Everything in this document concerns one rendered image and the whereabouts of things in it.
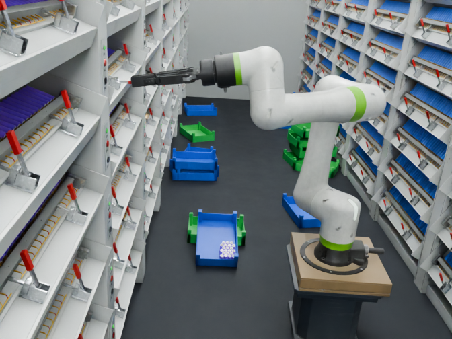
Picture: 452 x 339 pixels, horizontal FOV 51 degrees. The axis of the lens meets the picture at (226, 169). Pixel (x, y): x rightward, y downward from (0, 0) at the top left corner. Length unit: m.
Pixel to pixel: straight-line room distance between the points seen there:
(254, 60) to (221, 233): 1.30
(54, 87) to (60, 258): 0.41
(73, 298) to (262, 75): 0.75
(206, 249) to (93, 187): 1.25
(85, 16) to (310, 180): 1.05
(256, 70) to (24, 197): 0.79
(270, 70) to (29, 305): 0.85
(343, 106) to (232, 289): 1.04
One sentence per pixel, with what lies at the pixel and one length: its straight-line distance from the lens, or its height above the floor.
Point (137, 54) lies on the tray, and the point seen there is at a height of 1.00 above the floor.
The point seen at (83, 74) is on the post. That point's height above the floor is 1.06.
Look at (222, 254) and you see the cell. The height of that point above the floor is 0.07.
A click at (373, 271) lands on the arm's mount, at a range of 1.85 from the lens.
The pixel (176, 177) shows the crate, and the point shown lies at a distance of 3.23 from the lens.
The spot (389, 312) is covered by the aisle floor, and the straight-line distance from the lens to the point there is 2.25.
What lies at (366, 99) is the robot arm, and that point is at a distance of 1.60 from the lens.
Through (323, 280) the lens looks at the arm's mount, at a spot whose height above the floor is 0.33.
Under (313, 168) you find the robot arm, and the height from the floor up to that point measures 0.65.
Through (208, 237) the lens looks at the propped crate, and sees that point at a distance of 2.45.
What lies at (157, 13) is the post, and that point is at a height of 1.10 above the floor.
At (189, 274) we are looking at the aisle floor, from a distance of 2.28.
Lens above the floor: 1.29
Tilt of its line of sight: 22 degrees down
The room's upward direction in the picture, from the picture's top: 4 degrees clockwise
